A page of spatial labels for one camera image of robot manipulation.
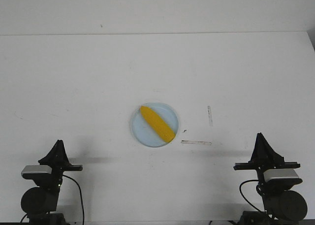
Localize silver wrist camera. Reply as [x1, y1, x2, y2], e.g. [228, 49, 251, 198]
[263, 168, 303, 190]
[21, 165, 52, 180]

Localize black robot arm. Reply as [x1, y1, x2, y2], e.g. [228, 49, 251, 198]
[21, 139, 85, 225]
[65, 129, 306, 222]

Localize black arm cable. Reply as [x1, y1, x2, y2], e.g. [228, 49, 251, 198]
[239, 180, 265, 212]
[19, 175, 85, 225]

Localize yellow toy corn cob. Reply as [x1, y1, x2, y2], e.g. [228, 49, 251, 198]
[140, 105, 175, 143]

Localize light blue round plate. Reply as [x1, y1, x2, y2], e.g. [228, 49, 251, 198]
[130, 102, 179, 148]

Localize clear tape strip vertical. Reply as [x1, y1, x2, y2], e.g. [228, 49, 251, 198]
[207, 105, 213, 126]

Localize clear tape strip horizontal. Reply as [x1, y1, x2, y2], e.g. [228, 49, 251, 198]
[181, 140, 212, 146]

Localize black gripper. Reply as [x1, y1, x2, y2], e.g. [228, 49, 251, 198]
[233, 133, 301, 171]
[38, 140, 83, 188]

